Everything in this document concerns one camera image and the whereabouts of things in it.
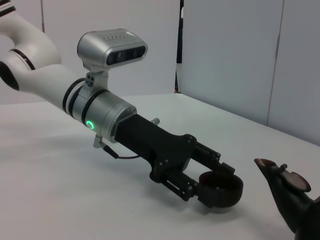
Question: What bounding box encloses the dark brown teacup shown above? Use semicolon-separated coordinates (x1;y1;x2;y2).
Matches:
198;170;245;209

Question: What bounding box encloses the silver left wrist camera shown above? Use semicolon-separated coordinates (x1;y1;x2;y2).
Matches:
76;28;149;94

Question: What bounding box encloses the black round teapot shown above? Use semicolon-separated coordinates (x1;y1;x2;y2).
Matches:
253;157;320;240

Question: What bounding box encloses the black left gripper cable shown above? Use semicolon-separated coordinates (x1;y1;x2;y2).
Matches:
92;134;141;160

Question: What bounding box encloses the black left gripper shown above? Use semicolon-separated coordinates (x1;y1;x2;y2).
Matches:
113;114;236;209

